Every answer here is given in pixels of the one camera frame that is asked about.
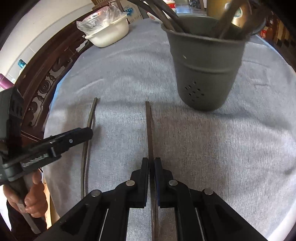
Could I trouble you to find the white red stacked bowls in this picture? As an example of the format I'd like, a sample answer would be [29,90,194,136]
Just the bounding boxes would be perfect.
[147,12,162,23]

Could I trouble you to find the teal capped bottle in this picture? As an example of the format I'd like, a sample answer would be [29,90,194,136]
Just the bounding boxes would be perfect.
[18,59,27,69]

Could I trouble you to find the carved dark wooden chair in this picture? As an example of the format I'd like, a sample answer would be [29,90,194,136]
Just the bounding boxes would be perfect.
[15,7,93,144]

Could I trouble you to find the dark grey utensil holder cup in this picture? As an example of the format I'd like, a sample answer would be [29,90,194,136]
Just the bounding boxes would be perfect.
[161,14,246,111]

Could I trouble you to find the dark maroon left sleeve forearm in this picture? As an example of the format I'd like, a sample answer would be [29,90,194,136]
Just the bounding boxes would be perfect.
[6,201,47,240]

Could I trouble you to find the person's left hand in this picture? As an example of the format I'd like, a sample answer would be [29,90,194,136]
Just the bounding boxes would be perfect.
[3,170,48,218]

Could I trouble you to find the grey blue table cloth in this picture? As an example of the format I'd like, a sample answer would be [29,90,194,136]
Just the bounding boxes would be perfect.
[44,19,295,240]

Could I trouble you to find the dark chopstick middle bundle one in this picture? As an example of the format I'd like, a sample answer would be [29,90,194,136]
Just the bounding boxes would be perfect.
[215,0,245,39]

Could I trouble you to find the gold electric kettle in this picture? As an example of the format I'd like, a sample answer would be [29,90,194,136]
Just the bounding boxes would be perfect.
[206,0,269,37]

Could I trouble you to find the purple bottle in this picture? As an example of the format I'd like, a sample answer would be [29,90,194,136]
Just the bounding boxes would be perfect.
[0,74,14,90]

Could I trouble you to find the white tub with plastic bag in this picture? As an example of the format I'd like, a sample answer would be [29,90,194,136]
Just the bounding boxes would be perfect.
[76,6,129,48]

